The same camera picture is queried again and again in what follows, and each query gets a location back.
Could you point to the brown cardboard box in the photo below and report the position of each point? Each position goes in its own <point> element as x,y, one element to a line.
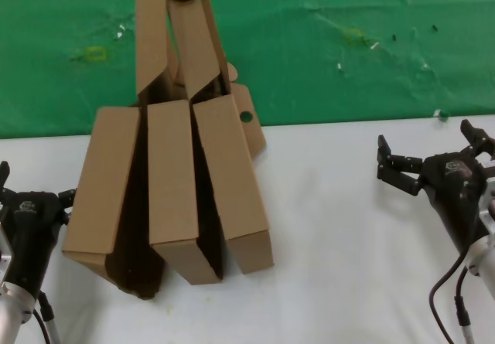
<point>172,174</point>
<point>100,174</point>
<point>232,181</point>

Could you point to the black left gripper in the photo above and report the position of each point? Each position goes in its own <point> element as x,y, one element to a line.
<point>31,228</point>

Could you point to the small white green scrap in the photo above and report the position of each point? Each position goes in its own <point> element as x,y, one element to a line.
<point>441,114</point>

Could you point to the green table cloth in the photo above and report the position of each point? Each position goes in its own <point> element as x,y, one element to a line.
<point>348,69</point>

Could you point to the yellow square tape marking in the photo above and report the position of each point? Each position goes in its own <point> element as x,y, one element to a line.
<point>95,54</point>

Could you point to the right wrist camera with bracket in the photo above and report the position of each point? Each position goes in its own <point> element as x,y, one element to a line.
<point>489,193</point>

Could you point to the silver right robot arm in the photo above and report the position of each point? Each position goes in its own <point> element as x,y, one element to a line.
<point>481,259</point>

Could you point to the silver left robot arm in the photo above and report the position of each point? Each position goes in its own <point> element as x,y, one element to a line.
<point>15,309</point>

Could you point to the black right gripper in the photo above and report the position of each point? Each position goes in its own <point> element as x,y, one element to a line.
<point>458,193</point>

